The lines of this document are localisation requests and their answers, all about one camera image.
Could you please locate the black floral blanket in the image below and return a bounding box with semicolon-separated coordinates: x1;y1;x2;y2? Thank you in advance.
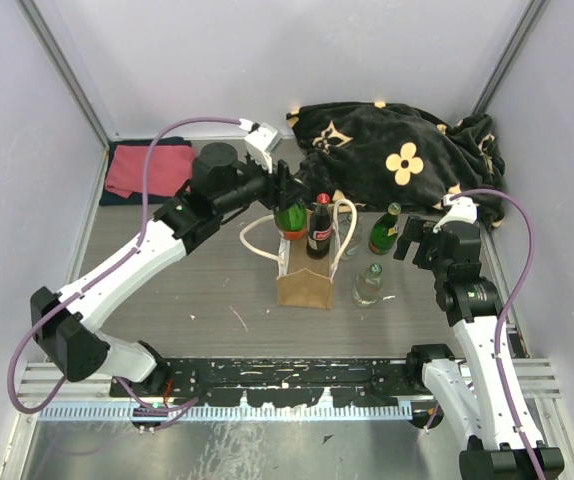
286;102;505;211

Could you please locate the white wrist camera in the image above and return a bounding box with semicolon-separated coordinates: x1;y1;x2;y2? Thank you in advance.
239;118;282;174
432;194;478;234

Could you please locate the green bottle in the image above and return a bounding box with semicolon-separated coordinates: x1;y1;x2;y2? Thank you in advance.
273;200;308;241
368;202;401;255

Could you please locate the clear bottle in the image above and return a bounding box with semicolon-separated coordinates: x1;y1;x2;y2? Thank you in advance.
338;213;363;260
352;263;383;307

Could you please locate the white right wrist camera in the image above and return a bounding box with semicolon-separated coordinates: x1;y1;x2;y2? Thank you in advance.
432;194;478;234

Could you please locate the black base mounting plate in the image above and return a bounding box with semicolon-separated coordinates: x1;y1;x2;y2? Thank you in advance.
109;355;448;409

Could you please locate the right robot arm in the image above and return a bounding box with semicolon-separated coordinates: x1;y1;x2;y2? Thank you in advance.
393;216;565;479

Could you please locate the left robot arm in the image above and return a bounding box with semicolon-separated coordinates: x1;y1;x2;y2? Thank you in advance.
30;142;306;396

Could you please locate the clear bottle lower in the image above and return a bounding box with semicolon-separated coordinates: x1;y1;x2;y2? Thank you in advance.
352;263;383;307

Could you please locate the dark blue folded cloth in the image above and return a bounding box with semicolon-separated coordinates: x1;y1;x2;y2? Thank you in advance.
99;136;195;206

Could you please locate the clear bottle upper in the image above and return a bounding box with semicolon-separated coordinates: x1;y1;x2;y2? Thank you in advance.
338;213;363;260

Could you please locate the brown canvas bag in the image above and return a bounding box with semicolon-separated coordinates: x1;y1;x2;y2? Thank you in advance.
239;199;358;309

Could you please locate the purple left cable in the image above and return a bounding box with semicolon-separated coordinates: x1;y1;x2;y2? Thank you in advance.
6;116;246;431

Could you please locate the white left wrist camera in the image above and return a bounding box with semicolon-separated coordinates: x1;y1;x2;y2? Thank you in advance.
239;118;282;174

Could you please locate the red folded cloth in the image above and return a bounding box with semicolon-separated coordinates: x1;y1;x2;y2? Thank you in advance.
105;145;195;199

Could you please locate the white cable duct strip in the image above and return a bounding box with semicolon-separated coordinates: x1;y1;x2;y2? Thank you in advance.
38;401;413;422

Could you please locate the cola glass bottle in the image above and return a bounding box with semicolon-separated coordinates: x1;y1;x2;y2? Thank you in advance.
306;193;332;260

